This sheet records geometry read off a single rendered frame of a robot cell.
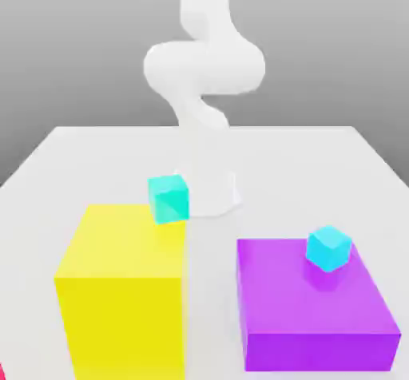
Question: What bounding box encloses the small turquoise cube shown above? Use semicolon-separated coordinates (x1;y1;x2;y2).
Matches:
146;173;190;225

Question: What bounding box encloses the small sky blue cube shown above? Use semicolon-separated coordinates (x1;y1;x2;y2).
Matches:
305;224;353;273

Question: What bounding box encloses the large yellow box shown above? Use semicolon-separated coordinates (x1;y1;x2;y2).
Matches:
53;203;188;380

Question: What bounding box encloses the large purple box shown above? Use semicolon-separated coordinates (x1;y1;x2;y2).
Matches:
236;238;403;373

